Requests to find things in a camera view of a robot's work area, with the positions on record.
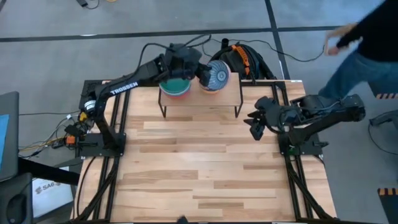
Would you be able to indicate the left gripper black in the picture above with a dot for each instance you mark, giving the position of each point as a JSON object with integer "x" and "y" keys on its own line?
{"x": 186, "y": 62}

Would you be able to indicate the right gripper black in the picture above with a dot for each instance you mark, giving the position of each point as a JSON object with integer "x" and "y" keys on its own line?
{"x": 272, "y": 113}

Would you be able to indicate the blue white radial bowl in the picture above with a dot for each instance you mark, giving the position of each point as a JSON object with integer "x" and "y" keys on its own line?
{"x": 219, "y": 74}

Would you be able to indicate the plain green bowl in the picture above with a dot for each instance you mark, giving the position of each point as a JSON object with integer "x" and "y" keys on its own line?
{"x": 175, "y": 84}

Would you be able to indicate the plain red bowl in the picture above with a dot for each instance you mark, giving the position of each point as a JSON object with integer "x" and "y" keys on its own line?
{"x": 177, "y": 96}

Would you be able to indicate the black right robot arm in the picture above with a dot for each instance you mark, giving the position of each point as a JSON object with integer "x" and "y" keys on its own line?
{"x": 326, "y": 115}

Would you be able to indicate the person's forearm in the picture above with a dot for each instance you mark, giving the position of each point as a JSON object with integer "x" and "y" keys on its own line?
{"x": 342, "y": 29}

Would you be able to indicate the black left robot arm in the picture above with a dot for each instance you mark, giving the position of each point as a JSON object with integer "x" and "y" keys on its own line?
{"x": 124, "y": 88}

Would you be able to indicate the wooden shelf with black legs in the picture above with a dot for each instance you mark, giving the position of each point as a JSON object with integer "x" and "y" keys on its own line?
{"x": 217, "y": 99}

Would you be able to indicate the black and orange backpack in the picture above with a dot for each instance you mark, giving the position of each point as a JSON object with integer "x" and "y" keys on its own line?
{"x": 245, "y": 59}

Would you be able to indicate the person's hand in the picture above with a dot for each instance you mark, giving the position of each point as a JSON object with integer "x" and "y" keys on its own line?
{"x": 333, "y": 50}

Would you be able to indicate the small black object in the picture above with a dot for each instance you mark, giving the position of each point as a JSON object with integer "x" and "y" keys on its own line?
{"x": 183, "y": 220}

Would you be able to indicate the black hazard-striped platform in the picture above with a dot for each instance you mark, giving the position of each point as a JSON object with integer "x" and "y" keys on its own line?
{"x": 388, "y": 96}
{"x": 390, "y": 205}

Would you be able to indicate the black power adapter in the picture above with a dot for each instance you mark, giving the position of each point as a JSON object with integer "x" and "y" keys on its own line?
{"x": 82, "y": 2}

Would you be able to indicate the orange connector block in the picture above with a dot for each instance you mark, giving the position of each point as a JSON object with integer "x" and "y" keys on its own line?
{"x": 71, "y": 140}

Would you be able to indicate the person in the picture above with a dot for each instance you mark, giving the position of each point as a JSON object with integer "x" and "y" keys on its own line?
{"x": 373, "y": 31}

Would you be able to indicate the black stand beam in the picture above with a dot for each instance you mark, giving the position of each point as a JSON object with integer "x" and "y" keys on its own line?
{"x": 46, "y": 171}

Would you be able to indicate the white cardboard box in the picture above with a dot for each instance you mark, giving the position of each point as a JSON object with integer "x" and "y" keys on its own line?
{"x": 51, "y": 193}

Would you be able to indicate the grey monitor with blue screen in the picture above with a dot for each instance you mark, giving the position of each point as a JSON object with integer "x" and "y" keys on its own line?
{"x": 7, "y": 137}

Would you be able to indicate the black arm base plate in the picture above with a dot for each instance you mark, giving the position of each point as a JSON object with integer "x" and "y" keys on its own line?
{"x": 314, "y": 148}
{"x": 90, "y": 146}

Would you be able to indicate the black aluminium table frame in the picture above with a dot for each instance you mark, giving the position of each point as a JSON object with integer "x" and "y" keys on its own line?
{"x": 125, "y": 105}

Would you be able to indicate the grey metal bracket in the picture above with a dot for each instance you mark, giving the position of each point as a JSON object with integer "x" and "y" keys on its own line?
{"x": 385, "y": 118}

